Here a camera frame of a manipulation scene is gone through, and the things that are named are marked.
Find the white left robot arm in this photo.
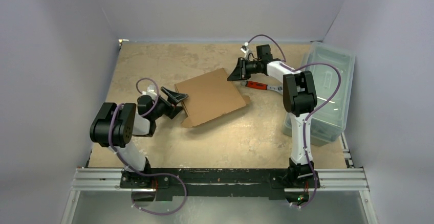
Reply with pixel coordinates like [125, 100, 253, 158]
[90, 84, 189, 188]

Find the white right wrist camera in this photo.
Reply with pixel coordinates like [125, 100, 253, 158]
[240, 42, 252, 60]

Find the clear plastic storage bin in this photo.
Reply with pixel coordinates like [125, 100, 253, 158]
[301, 42, 356, 147]

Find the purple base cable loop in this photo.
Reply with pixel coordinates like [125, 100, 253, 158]
[131, 175, 188, 216]

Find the brown cardboard box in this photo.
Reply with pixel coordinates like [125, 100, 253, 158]
[175, 68, 251, 128]

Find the red handled adjustable wrench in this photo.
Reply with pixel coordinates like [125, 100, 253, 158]
[240, 81, 283, 95]

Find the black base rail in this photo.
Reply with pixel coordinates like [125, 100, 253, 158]
[120, 168, 320, 202]

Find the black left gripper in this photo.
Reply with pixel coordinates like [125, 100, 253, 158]
[150, 87, 187, 120]

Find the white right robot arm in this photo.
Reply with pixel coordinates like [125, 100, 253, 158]
[227, 43, 318, 187]

